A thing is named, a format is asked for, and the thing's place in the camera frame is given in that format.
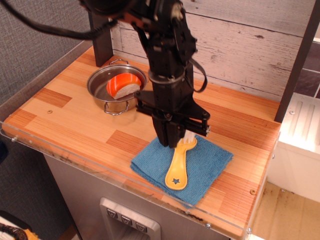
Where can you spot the clear acrylic edge guard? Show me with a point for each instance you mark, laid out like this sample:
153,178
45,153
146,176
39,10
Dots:
99,189

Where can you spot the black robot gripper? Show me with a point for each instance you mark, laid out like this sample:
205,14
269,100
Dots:
173,109

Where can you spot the dark left frame post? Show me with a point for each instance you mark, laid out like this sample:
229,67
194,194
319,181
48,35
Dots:
102,46

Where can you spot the steel panel with buttons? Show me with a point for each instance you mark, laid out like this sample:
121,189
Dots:
127,221

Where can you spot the salmon sushi toy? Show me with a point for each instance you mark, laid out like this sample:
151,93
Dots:
122,85

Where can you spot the small steel pot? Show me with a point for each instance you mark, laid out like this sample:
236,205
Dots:
96,86

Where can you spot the yellow object bottom left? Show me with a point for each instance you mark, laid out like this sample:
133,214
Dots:
25,234

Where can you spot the white side cabinet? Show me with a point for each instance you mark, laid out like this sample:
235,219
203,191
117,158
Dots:
295,163

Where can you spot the dark frame post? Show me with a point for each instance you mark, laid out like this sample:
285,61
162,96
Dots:
102,46
302,54

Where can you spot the dark right frame post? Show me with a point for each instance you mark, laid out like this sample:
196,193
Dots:
302,54

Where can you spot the yellow brush white bristles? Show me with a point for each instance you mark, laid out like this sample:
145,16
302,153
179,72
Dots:
176,177

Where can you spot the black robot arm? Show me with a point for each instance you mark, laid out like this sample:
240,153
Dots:
169,46

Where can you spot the blue folded cloth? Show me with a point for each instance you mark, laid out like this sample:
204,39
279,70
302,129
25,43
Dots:
204,164

